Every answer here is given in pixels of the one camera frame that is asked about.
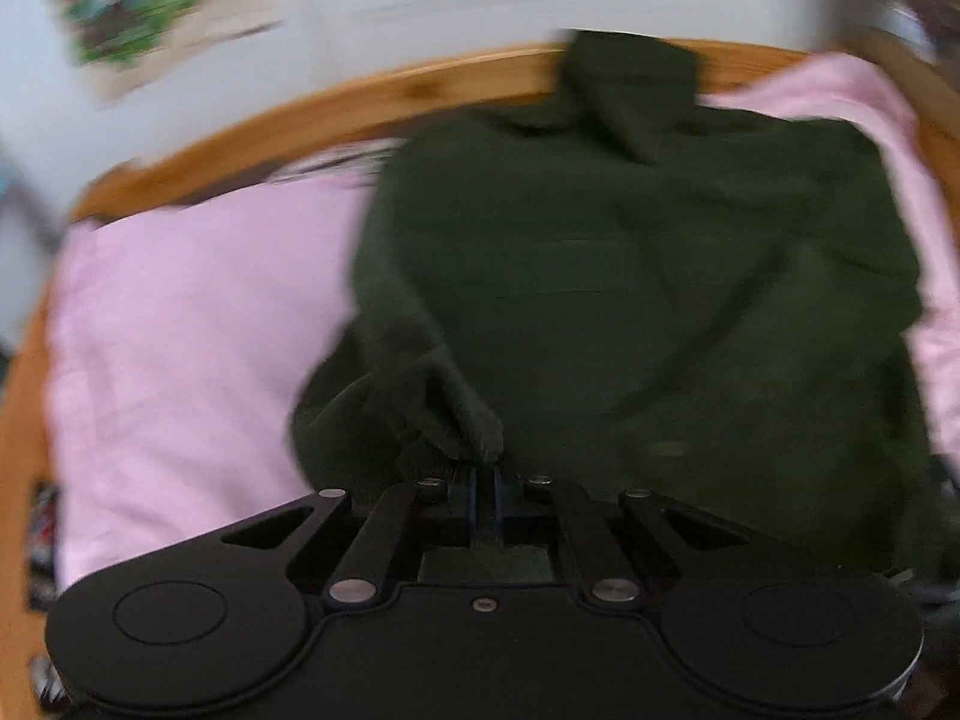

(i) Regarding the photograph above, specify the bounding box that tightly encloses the dark green corduroy shirt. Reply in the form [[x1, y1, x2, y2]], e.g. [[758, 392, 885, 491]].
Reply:
[[290, 31, 958, 582]]

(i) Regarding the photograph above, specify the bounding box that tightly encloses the pink bed sheet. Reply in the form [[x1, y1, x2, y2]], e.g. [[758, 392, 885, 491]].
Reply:
[[46, 52, 958, 583]]

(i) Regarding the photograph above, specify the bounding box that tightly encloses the blond chibi character poster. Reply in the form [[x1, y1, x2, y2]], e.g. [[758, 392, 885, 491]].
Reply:
[[52, 0, 280, 103]]

